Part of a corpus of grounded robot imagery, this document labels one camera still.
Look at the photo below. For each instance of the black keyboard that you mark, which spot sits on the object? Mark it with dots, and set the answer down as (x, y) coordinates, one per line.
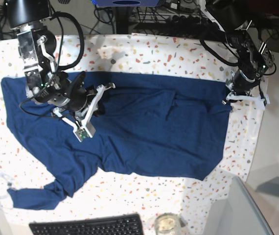
(115, 225)

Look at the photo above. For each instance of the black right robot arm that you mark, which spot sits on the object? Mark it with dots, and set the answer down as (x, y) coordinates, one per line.
(36, 43)

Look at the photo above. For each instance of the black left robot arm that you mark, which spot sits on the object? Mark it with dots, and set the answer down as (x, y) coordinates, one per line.
(252, 62)

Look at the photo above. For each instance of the blue box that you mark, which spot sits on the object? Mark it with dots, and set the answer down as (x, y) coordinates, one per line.
(128, 3)

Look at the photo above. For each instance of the white terrazzo tablecloth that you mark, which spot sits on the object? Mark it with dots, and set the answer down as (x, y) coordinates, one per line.
(108, 194)

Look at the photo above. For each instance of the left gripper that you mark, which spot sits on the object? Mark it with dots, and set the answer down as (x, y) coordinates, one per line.
(240, 84)

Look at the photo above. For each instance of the dark blue t-shirt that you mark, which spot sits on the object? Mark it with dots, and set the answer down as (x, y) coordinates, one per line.
(153, 126)

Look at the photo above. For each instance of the black power strip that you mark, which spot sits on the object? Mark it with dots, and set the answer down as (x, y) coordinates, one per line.
(190, 20)

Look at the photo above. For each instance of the glass jar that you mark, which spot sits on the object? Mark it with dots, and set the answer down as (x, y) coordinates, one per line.
(167, 224)

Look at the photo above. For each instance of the grey monitor back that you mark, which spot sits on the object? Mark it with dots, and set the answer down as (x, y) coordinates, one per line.
(238, 214)

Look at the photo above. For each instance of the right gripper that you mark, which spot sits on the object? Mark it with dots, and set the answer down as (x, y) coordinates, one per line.
(56, 89)

